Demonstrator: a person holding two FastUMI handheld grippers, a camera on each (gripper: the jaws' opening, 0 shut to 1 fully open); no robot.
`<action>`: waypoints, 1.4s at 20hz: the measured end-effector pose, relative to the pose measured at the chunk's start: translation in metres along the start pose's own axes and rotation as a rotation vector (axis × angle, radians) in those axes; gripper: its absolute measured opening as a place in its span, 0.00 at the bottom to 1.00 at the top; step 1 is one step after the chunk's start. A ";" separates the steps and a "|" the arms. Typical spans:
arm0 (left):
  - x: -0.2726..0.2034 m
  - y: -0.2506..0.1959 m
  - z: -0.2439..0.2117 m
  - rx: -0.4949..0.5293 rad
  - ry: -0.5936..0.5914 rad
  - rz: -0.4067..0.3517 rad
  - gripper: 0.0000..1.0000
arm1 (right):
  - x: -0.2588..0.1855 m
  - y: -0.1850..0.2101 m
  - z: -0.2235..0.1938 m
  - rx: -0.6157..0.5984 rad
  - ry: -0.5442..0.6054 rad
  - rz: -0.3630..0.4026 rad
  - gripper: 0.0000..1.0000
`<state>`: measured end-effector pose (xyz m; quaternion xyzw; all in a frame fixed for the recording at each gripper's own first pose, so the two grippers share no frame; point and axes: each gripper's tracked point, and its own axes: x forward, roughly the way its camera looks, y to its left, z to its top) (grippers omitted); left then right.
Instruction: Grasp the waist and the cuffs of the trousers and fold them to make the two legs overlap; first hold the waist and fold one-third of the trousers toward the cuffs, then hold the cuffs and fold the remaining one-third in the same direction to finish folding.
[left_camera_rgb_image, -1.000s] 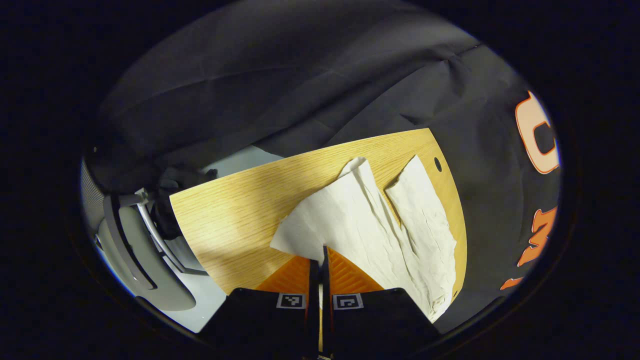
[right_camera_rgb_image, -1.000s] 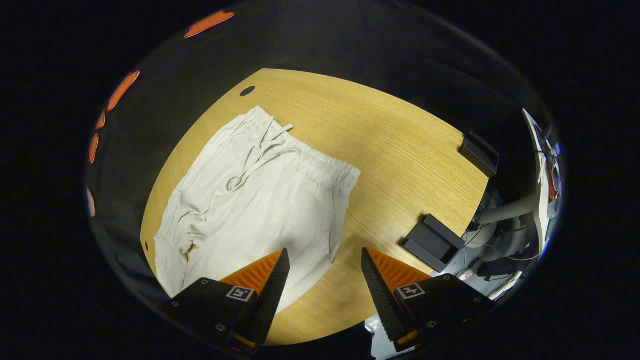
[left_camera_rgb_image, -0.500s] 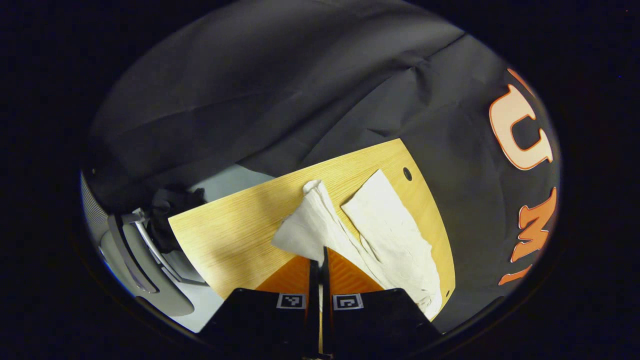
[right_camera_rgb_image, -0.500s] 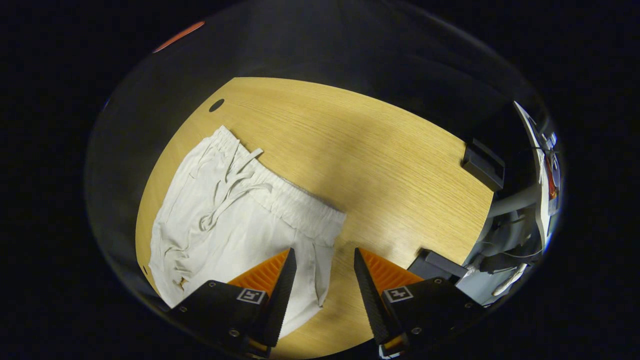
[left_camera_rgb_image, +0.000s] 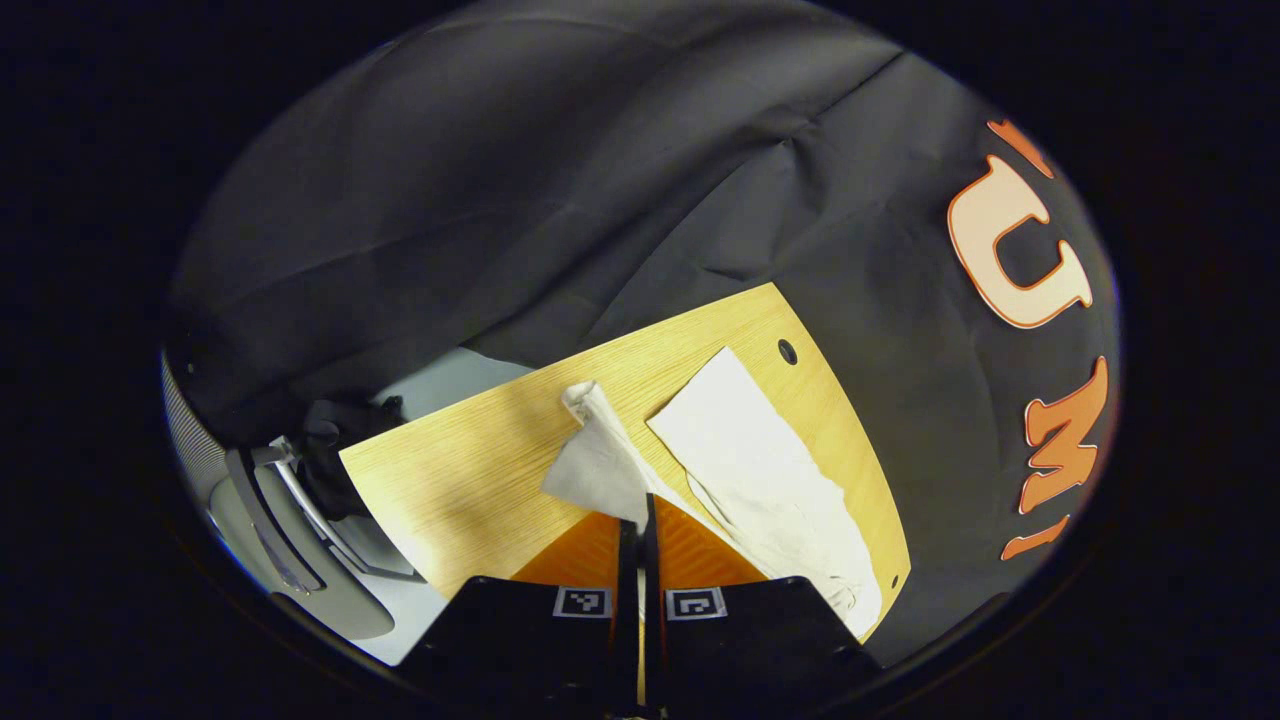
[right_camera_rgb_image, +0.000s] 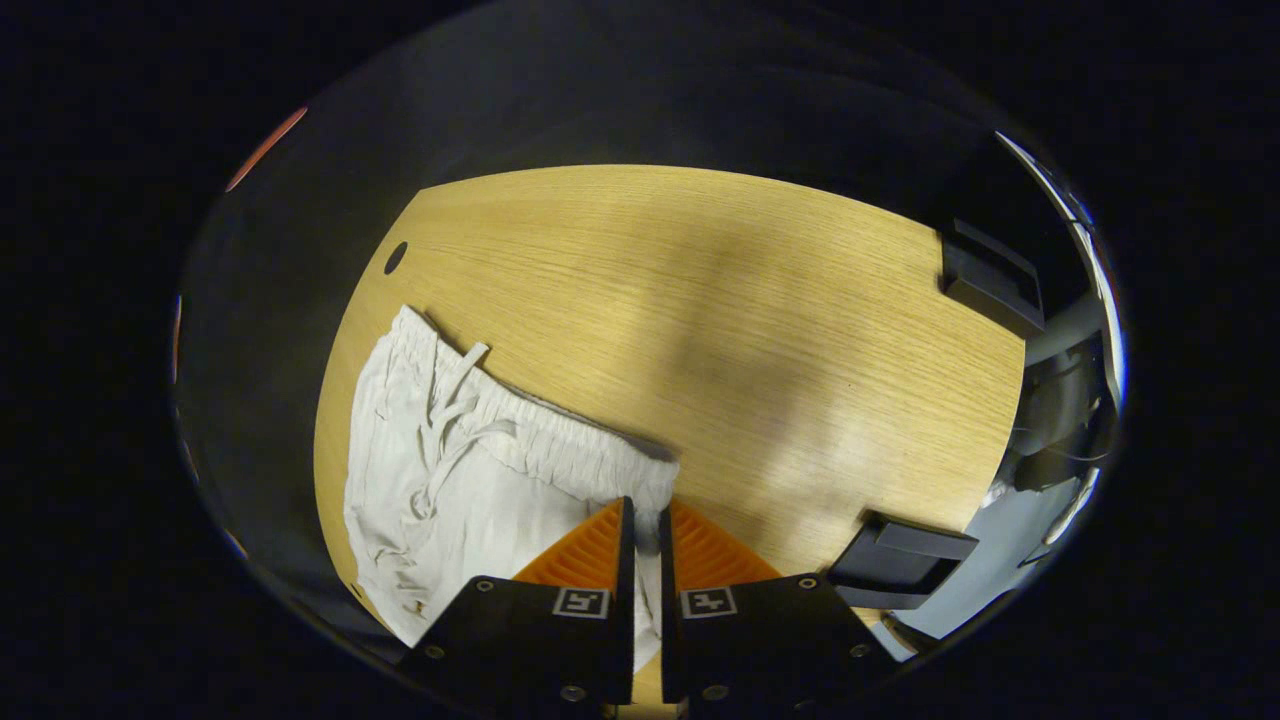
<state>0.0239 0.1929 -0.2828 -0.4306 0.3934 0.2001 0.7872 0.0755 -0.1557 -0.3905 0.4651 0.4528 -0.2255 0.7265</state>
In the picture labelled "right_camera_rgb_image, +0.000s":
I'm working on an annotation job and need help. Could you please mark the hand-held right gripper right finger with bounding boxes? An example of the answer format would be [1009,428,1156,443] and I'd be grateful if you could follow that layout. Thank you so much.
[657,498,893,709]

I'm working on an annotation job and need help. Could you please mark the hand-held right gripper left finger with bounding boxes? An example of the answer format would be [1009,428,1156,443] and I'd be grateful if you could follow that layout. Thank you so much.
[398,496,638,709]

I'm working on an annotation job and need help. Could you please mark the white jeans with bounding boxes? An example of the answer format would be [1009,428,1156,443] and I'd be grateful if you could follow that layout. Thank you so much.
[343,305,681,673]

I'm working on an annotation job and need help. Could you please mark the black backdrop cloth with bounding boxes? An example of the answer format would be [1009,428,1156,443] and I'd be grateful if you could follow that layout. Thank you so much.
[170,10,1091,661]

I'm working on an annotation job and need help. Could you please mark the black table edge bracket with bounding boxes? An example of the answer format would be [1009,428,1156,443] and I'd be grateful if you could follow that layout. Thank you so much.
[940,218,1047,339]
[828,510,980,611]

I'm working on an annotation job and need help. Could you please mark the dark object with cables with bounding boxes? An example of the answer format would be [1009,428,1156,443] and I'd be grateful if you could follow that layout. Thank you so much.
[1000,335,1113,493]

